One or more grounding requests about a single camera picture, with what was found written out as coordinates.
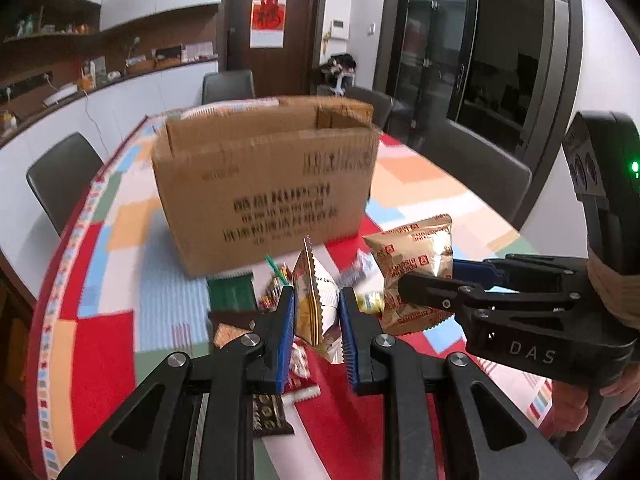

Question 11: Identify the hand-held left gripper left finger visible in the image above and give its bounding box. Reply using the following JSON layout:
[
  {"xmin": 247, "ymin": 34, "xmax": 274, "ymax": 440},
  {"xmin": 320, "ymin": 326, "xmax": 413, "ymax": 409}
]
[{"xmin": 57, "ymin": 285, "xmax": 296, "ymax": 480}]

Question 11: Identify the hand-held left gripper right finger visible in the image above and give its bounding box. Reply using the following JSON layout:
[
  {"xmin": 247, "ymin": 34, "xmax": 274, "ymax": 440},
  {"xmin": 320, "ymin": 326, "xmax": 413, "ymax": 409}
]
[{"xmin": 337, "ymin": 286, "xmax": 581, "ymax": 480}]

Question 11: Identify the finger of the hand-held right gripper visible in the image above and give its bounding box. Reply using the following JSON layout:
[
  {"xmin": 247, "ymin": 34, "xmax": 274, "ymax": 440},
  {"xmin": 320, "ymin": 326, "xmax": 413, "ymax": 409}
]
[
  {"xmin": 451, "ymin": 254, "xmax": 593, "ymax": 292},
  {"xmin": 397, "ymin": 271, "xmax": 583, "ymax": 321}
]

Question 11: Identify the silver gold snack packet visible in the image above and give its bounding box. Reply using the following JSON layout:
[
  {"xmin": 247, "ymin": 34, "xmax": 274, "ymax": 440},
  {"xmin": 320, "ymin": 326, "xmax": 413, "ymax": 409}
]
[{"xmin": 291, "ymin": 236, "xmax": 351, "ymax": 365}]

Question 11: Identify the gold foil candy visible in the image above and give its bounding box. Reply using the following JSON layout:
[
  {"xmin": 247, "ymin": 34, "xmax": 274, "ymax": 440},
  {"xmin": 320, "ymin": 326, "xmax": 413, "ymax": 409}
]
[{"xmin": 357, "ymin": 291, "xmax": 387, "ymax": 316}]

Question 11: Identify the gold puffed snack packet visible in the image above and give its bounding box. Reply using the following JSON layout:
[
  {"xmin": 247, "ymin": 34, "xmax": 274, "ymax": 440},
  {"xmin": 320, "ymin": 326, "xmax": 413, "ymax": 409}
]
[{"xmin": 362, "ymin": 214, "xmax": 455, "ymax": 337}]

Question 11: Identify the green snack bar packet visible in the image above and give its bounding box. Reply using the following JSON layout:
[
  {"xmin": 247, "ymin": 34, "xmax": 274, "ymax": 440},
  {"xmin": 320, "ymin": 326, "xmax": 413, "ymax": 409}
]
[{"xmin": 206, "ymin": 270, "xmax": 257, "ymax": 313}]

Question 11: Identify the brown cardboard box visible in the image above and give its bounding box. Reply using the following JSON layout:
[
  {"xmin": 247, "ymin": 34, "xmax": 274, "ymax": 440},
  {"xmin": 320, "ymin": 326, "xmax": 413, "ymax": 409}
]
[{"xmin": 151, "ymin": 95, "xmax": 382, "ymax": 278}]

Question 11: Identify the person's right forearm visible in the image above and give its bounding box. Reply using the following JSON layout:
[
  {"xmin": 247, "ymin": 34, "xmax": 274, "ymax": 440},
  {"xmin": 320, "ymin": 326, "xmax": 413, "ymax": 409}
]
[{"xmin": 587, "ymin": 247, "xmax": 640, "ymax": 328}]

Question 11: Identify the person's right hand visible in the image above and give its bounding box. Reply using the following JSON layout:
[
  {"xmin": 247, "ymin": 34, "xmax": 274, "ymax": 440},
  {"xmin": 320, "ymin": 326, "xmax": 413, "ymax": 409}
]
[{"xmin": 547, "ymin": 367, "xmax": 640, "ymax": 436}]

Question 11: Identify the colourful candy stick packet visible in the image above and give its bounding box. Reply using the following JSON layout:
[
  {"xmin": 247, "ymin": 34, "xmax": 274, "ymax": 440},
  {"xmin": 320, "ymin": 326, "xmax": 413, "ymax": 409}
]
[{"xmin": 257, "ymin": 255, "xmax": 295, "ymax": 311}]

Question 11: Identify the red white snack packet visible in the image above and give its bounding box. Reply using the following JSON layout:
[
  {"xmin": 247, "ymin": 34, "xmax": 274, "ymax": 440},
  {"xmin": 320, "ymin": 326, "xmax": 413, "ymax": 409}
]
[{"xmin": 285, "ymin": 342, "xmax": 321, "ymax": 403}]

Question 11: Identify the orange snack packet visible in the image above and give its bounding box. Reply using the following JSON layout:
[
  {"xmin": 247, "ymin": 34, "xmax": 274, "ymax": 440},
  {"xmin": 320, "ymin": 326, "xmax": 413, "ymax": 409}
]
[{"xmin": 212, "ymin": 322, "xmax": 253, "ymax": 351}]

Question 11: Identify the small blue wrapped candy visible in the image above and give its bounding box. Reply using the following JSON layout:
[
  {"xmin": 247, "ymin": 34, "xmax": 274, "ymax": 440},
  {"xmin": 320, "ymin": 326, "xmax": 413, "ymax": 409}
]
[{"xmin": 340, "ymin": 250, "xmax": 373, "ymax": 288}]

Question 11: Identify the dark brown snack packet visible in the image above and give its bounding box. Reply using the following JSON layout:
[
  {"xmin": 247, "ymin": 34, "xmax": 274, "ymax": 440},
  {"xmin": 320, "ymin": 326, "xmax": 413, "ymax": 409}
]
[{"xmin": 251, "ymin": 394, "xmax": 296, "ymax": 437}]

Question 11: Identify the grey dining chair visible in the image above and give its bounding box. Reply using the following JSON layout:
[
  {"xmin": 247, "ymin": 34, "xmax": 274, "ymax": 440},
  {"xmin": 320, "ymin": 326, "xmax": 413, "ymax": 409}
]
[
  {"xmin": 201, "ymin": 69, "xmax": 257, "ymax": 107},
  {"xmin": 344, "ymin": 85, "xmax": 395, "ymax": 132},
  {"xmin": 26, "ymin": 132, "xmax": 105, "ymax": 237},
  {"xmin": 412, "ymin": 119, "xmax": 533, "ymax": 233}
]

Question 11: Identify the colourful patchwork tablecloth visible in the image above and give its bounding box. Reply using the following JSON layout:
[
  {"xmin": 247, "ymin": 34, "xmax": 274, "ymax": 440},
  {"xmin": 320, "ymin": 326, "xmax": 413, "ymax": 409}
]
[{"xmin": 25, "ymin": 107, "xmax": 556, "ymax": 480}]

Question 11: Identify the black glass door cabinet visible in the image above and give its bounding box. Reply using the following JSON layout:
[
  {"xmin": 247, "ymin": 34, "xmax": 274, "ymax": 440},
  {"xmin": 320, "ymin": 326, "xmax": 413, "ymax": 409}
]
[{"xmin": 372, "ymin": 0, "xmax": 583, "ymax": 171}]

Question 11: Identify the dark brown door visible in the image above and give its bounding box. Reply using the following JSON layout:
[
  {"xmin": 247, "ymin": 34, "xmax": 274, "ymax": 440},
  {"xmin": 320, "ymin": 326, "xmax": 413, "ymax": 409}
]
[{"xmin": 220, "ymin": 0, "xmax": 331, "ymax": 100}]

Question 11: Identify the white counter cabinet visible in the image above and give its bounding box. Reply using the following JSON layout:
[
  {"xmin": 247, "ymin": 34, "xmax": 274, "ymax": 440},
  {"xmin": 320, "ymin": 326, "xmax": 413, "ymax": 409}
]
[{"xmin": 0, "ymin": 57, "xmax": 221, "ymax": 261}]

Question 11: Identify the white power strip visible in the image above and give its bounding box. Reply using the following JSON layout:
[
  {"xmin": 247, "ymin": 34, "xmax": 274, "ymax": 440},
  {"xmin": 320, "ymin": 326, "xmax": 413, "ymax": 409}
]
[{"xmin": 41, "ymin": 84, "xmax": 79, "ymax": 107}]

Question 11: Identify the white cable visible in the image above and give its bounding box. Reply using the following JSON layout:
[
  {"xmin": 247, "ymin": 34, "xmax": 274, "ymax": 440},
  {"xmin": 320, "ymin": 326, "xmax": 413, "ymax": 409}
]
[{"xmin": 80, "ymin": 89, "xmax": 111, "ymax": 158}]

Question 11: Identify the red wall calendar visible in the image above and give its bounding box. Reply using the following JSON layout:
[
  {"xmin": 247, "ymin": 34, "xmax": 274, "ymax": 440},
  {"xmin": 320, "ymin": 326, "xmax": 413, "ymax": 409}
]
[{"xmin": 249, "ymin": 0, "xmax": 287, "ymax": 49}]

